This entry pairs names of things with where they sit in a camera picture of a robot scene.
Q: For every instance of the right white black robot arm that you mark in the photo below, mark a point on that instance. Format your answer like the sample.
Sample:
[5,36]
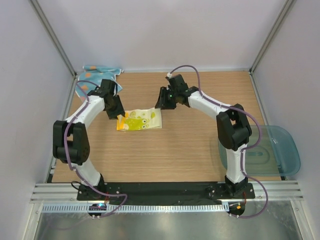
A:
[233,129]

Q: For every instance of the yellow green crocodile towel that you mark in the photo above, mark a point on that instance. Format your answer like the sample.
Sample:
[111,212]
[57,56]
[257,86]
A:
[139,119]

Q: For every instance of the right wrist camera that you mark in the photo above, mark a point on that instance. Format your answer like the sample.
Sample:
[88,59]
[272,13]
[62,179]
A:
[177,83]

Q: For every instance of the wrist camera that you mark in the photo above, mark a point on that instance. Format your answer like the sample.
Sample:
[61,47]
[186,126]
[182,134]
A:
[177,83]
[107,87]

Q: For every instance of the white slotted cable duct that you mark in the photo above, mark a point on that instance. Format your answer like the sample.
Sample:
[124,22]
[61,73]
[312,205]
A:
[100,208]

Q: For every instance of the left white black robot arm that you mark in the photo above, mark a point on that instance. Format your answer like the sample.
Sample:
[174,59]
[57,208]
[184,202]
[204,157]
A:
[71,143]

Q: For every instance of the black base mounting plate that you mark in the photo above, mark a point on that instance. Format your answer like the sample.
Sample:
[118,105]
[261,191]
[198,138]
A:
[166,193]

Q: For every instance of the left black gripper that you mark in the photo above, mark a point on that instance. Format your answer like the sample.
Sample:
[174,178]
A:
[119,110]

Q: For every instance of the blue cartoon mouse towel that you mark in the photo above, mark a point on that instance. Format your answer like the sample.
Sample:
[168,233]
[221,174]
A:
[92,76]

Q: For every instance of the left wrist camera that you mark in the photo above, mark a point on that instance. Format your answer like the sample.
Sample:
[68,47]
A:
[107,87]

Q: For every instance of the aluminium frame rail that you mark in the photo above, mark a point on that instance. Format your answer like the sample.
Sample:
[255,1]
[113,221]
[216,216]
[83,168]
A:
[271,190]

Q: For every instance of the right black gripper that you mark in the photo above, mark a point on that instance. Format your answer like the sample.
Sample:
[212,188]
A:
[162,104]

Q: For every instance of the teal transparent plastic tub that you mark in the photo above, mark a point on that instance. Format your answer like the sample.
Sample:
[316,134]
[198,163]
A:
[276,155]

